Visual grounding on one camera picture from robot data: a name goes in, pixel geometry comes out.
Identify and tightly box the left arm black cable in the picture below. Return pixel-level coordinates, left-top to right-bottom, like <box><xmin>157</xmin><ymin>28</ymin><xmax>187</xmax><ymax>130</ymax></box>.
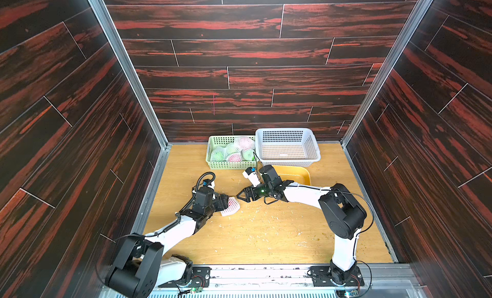
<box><xmin>184</xmin><ymin>172</ymin><xmax>216</xmax><ymax>210</ymax></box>

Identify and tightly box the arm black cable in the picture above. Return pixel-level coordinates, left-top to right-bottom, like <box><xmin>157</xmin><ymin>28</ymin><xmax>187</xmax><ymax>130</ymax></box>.
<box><xmin>184</xmin><ymin>172</ymin><xmax>216</xmax><ymax>210</ymax></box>
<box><xmin>295</xmin><ymin>184</ymin><xmax>375</xmax><ymax>237</ymax></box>

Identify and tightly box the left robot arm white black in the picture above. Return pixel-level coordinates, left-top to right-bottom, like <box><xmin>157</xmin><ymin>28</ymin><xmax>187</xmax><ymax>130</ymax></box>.
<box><xmin>103</xmin><ymin>186</ymin><xmax>229</xmax><ymax>297</ymax></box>

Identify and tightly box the white plastic basket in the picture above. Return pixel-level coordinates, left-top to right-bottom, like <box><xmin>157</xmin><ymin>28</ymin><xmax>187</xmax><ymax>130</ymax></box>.
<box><xmin>255</xmin><ymin>128</ymin><xmax>321</xmax><ymax>167</ymax></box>

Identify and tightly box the green plastic basket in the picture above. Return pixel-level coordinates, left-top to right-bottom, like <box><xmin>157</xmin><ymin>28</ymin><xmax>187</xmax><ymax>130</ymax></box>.
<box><xmin>206</xmin><ymin>135</ymin><xmax>257</xmax><ymax>170</ymax></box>

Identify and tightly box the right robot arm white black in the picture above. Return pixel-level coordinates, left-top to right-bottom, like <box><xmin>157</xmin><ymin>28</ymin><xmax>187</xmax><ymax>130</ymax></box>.
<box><xmin>237</xmin><ymin>165</ymin><xmax>367</xmax><ymax>276</ymax></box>

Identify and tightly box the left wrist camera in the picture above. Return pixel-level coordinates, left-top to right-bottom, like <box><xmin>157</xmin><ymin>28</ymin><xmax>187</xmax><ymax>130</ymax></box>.
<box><xmin>201</xmin><ymin>172</ymin><xmax>215</xmax><ymax>189</ymax></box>

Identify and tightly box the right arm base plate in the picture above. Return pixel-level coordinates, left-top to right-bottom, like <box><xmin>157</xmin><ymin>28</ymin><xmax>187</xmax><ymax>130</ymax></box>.
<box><xmin>307</xmin><ymin>263</ymin><xmax>365</xmax><ymax>287</ymax></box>

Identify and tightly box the green apple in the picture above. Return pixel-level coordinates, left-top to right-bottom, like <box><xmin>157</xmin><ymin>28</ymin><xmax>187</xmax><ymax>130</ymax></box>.
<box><xmin>225</xmin><ymin>143</ymin><xmax>242</xmax><ymax>157</ymax></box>
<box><xmin>210</xmin><ymin>147</ymin><xmax>228</xmax><ymax>162</ymax></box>
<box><xmin>242</xmin><ymin>149</ymin><xmax>256</xmax><ymax>161</ymax></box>

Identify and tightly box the red apple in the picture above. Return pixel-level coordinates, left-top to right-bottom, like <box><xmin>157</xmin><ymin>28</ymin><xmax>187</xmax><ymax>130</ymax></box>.
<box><xmin>228</xmin><ymin>198</ymin><xmax>240</xmax><ymax>210</ymax></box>

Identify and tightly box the pink apple in net front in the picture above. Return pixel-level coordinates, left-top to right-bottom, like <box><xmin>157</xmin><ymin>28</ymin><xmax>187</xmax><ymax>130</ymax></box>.
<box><xmin>226</xmin><ymin>152</ymin><xmax>243</xmax><ymax>162</ymax></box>

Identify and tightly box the yellow plastic tray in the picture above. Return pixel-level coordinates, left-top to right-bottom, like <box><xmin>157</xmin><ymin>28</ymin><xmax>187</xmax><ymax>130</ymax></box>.
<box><xmin>273</xmin><ymin>165</ymin><xmax>311</xmax><ymax>185</ymax></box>

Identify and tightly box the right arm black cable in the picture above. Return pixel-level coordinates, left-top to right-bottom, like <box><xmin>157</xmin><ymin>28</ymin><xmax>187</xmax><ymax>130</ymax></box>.
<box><xmin>295</xmin><ymin>184</ymin><xmax>375</xmax><ymax>237</ymax></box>

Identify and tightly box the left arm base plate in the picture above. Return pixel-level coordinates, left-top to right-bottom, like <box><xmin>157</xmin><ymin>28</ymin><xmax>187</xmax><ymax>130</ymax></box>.
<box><xmin>158</xmin><ymin>265</ymin><xmax>211</xmax><ymax>289</ymax></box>

